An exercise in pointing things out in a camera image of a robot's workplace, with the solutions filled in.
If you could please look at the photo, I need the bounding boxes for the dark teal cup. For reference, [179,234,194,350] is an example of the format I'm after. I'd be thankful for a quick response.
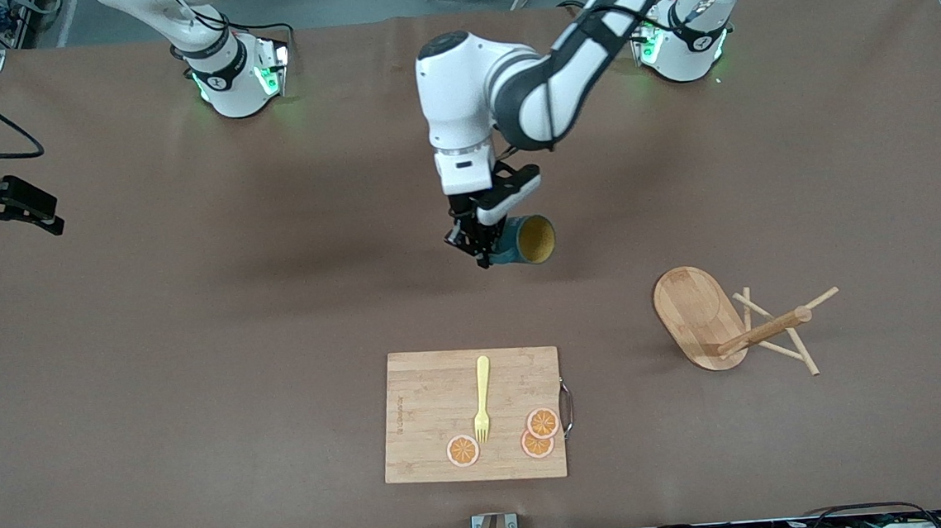
[486,212,559,269]

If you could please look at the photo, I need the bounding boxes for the wooden mug rack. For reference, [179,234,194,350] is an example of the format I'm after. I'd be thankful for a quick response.
[651,255,846,388]

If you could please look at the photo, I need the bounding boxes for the yellow plastic fork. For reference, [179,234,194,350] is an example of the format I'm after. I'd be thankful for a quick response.
[468,355,497,445]

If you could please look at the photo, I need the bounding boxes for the bamboo cutting board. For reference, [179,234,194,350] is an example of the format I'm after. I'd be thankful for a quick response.
[376,340,579,491]

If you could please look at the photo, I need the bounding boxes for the orange slice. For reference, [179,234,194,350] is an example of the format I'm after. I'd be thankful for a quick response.
[445,433,482,469]
[525,407,562,441]
[520,428,557,460]

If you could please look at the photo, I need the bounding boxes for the brown table mat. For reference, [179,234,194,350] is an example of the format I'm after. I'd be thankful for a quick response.
[0,0,941,528]

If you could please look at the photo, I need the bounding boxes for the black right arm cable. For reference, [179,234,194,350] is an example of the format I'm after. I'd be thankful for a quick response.
[0,0,302,161]

